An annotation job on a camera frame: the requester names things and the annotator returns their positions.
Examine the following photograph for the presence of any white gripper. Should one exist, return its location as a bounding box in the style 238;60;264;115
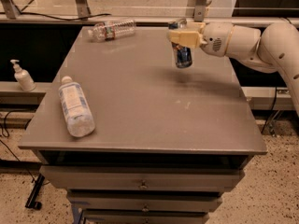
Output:
167;21;234;57

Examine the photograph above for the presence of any redbull can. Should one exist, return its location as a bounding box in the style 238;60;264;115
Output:
168;19;192;69

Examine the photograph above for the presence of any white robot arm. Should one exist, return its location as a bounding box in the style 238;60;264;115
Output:
167;22;299;114

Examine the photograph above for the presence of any clear plastic water bottle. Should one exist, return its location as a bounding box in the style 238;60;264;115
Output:
88;19;136;42

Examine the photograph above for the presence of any grey drawer cabinet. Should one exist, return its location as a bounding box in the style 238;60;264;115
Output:
17;26;268;224

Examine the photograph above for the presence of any white labelled plastic bottle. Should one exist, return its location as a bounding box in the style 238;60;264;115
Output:
59;77;95;137

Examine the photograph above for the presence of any white pump dispenser bottle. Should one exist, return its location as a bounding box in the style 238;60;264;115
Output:
10;59;36;91

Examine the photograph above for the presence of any middle cabinet drawer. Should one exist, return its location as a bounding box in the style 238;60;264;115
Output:
67;192;222;212

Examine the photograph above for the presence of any cabinet drawer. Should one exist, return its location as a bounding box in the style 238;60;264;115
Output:
67;192;222;212
40;165;244;192
84;210;209;224

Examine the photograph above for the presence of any top cabinet drawer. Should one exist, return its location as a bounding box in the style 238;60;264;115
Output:
40;165;244;192

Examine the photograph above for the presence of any bottom cabinet drawer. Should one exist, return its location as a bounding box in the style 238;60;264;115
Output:
84;210;209;224

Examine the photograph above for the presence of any metal frame post right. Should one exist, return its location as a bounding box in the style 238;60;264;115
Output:
193;0;206;22

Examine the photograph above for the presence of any metal frame post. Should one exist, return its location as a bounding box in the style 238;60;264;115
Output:
193;0;206;22
75;0;91;20

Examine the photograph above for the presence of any black cable on rail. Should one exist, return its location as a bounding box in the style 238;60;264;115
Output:
0;11;112;21

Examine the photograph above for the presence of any black floor cable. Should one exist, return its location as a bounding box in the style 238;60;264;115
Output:
0;109;36;184

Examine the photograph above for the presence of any black floor bracket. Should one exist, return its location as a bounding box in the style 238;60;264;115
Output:
25;175;45;210

